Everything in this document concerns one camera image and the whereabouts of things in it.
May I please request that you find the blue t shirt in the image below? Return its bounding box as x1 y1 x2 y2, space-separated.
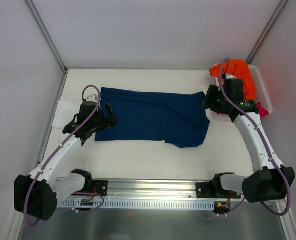
95 87 210 148

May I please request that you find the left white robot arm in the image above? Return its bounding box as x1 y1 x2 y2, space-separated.
14 100 119 221

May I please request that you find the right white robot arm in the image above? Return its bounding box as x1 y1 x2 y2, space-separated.
203 78 296 203

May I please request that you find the white plastic basket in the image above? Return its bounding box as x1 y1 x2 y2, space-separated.
211 64 274 116

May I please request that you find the folded white t shirt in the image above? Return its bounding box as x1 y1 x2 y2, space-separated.
52 99 83 129

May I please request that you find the orange t shirt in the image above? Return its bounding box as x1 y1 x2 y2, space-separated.
221 59 257 100

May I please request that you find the pink t shirt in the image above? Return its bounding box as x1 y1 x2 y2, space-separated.
216 102 270 118

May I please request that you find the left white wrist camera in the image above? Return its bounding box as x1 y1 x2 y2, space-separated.
85 93 99 103

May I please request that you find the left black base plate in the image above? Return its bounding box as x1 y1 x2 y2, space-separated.
92 180 109 197

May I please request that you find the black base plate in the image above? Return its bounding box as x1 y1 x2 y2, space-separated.
92 180 109 197
195 181 241 199

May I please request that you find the aluminium mounting rail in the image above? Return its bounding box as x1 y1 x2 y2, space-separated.
93 178 220 201

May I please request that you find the white slotted cable duct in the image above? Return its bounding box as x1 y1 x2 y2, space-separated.
57 197 215 211

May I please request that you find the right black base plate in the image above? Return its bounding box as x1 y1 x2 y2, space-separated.
195 181 241 199

